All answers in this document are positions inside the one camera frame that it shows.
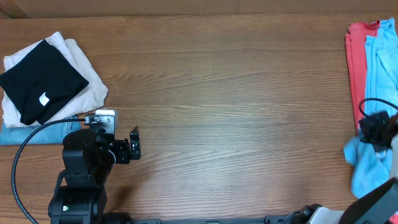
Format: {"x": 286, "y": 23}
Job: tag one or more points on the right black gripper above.
{"x": 364, "y": 126}

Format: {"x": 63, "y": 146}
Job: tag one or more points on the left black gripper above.
{"x": 124, "y": 154}

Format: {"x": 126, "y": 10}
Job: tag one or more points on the light blue printed t-shirt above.
{"x": 371, "y": 53}

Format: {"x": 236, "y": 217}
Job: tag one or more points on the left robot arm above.
{"x": 89, "y": 156}

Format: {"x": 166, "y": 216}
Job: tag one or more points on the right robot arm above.
{"x": 357, "y": 211}

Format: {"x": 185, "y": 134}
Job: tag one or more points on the folded beige garment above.
{"x": 90, "y": 98}

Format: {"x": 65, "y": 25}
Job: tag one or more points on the folded blue jeans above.
{"x": 53, "y": 134}

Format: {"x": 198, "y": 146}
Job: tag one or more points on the red t-shirt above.
{"x": 357, "y": 64}

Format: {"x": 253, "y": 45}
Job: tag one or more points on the folded black garment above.
{"x": 42, "y": 83}

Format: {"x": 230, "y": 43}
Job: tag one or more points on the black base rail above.
{"x": 269, "y": 219}

